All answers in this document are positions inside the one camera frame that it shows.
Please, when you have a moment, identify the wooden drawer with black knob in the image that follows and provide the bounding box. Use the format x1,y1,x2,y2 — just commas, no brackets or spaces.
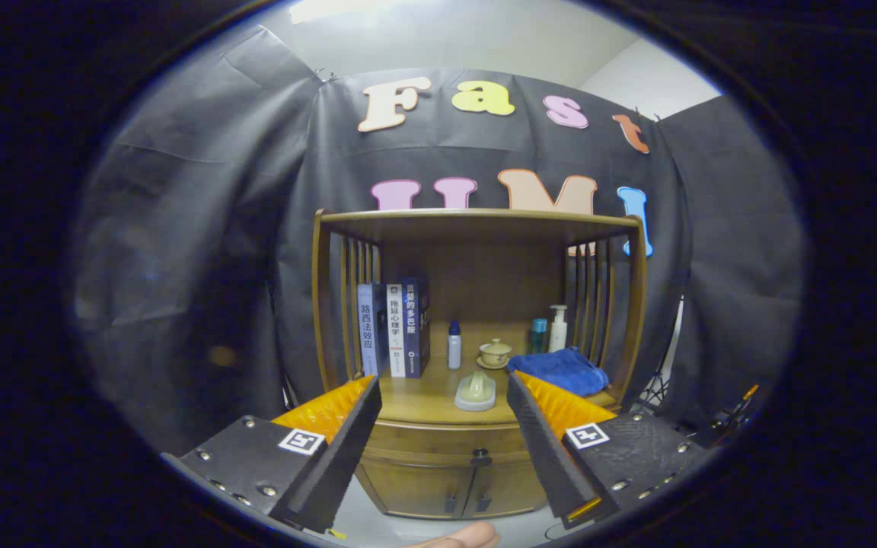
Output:
362,417,542,469

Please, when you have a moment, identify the wooden countertop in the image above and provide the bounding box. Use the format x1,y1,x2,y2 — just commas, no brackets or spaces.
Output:
366,320,622,427

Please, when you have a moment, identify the black backdrop cloth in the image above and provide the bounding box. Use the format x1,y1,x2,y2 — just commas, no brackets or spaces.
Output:
69,23,805,457

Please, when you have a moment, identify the black tripod stand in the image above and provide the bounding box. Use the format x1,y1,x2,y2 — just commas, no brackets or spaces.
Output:
633,358,675,416

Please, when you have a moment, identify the cream lidded teacup with saucer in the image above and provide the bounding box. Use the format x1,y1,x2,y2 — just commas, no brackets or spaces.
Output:
478,338,514,371

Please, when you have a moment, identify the wooden cabinet door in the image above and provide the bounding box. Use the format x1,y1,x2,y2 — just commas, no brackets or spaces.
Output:
463,457,550,517
355,457,477,521

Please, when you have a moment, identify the white pump bottle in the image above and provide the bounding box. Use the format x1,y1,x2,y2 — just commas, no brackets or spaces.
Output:
548,304,569,353

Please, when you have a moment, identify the pale green scrub brush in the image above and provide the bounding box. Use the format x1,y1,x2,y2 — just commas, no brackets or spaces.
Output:
454,371,497,413

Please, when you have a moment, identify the black device with orange clip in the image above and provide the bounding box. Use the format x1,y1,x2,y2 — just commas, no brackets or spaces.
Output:
686,383,763,450

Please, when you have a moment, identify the wooden cabinet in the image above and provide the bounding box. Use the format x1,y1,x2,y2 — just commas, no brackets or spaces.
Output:
311,208,649,521

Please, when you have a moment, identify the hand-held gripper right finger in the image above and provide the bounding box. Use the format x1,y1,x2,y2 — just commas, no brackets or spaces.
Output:
505,371,706,531

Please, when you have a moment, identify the light blue book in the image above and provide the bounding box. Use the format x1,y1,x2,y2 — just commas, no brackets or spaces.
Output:
357,283,390,379

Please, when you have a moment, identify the white book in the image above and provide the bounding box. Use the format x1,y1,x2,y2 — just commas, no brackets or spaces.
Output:
386,283,407,378

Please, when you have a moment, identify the dark blue book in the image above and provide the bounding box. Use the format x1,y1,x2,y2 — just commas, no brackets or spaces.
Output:
402,276,432,379

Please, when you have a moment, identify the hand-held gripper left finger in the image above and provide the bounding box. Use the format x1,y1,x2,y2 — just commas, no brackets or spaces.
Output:
161,374,383,534

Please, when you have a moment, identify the folded blue towel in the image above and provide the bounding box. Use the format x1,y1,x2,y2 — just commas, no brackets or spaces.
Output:
505,347,611,398

